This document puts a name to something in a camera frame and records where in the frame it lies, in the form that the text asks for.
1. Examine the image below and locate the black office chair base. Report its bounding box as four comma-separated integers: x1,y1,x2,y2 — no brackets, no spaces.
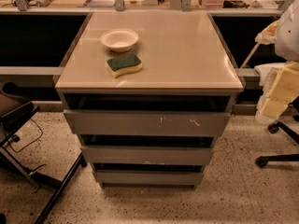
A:
254,96,299,169

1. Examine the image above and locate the grey top drawer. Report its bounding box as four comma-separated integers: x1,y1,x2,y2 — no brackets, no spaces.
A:
64,110,230,136

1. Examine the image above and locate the grey drawer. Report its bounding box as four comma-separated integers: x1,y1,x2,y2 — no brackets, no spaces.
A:
93,170,204,186
81,146,212,165
64,110,230,136

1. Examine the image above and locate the grey middle drawer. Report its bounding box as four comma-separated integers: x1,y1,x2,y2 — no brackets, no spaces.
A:
81,146,212,165

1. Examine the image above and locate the white bowl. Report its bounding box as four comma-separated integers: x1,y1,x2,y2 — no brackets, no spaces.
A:
100,29,139,53

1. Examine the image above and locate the black floor cable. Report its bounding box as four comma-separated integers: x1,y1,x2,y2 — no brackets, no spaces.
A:
7,118,44,154

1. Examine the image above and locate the grey drawer cabinet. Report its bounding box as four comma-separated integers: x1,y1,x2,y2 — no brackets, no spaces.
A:
54,10,245,189

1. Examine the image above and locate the white stick with black tip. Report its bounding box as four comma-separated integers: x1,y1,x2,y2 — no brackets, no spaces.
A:
240,43,260,68

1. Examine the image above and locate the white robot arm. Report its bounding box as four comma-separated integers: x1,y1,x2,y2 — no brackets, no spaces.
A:
255,0,299,123

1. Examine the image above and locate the green yellow sponge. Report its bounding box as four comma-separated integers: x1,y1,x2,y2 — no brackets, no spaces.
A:
107,53,142,78

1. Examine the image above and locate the black chair on left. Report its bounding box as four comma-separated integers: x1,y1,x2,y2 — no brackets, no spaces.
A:
0,81,88,224

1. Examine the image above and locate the grey bottom drawer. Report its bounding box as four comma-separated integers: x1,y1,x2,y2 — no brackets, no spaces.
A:
93,170,204,186

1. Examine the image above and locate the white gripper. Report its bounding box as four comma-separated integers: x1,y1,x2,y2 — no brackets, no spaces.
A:
254,62,299,119

